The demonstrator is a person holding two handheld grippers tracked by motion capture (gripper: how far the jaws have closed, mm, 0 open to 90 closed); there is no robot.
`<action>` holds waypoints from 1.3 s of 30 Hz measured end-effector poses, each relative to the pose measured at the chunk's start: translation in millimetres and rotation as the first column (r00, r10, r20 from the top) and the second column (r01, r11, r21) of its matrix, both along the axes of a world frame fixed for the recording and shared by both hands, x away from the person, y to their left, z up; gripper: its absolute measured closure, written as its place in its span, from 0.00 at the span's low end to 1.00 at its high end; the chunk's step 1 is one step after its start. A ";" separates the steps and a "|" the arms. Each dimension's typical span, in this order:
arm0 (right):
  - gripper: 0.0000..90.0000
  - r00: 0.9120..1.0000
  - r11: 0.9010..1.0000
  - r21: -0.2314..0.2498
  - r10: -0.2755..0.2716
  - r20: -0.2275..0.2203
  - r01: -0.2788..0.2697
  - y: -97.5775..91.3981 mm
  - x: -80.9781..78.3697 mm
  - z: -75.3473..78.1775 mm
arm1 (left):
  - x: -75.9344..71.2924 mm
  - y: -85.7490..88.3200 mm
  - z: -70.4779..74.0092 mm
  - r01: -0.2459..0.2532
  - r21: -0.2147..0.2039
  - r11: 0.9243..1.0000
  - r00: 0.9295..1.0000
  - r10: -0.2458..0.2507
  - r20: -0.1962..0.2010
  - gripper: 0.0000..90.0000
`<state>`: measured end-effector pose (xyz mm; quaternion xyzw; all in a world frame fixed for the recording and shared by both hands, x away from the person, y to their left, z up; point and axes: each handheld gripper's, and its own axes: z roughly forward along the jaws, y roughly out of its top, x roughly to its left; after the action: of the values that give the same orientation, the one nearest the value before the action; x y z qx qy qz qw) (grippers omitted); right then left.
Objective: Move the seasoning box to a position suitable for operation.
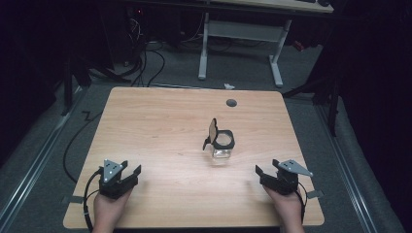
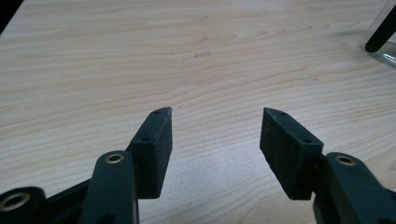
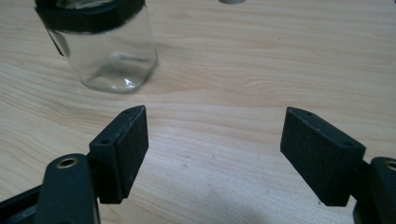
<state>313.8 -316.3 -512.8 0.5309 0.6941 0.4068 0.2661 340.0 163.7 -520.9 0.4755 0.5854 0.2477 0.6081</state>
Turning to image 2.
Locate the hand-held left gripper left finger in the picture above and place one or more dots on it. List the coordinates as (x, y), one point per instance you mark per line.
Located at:
(154, 155)

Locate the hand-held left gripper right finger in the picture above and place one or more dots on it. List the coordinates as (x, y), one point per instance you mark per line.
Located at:
(288, 155)

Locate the clear glass container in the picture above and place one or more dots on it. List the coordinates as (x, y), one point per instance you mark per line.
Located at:
(387, 56)

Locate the black stick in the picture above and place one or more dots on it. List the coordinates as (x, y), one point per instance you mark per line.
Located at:
(381, 34)

